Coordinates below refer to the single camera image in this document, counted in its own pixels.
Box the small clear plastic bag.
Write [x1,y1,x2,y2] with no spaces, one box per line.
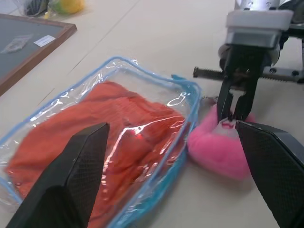
[0,33,34,55]

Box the clear bag with dark item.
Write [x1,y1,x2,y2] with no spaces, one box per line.
[12,0,51,18]

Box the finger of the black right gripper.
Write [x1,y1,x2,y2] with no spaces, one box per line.
[217,75,238,121]
[234,77,259,122]

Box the clear plastic pouch blue trim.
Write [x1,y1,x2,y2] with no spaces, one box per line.
[0,56,202,228]

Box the orange cloth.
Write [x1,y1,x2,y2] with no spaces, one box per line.
[4,80,190,224]

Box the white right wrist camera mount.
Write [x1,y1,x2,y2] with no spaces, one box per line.
[225,10,295,50]

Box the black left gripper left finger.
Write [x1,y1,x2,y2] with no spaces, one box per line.
[4,122,111,228]

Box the pink plush pompom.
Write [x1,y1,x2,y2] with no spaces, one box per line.
[187,104,257,182]

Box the wooden framed grey board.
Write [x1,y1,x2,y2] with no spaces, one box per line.
[0,13,78,96]

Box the yellow green plush toy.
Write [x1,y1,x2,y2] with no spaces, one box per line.
[47,0,86,15]

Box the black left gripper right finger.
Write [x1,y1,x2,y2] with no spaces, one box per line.
[237,121,304,228]

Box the white paper label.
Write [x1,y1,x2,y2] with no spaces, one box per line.
[33,34,56,47]

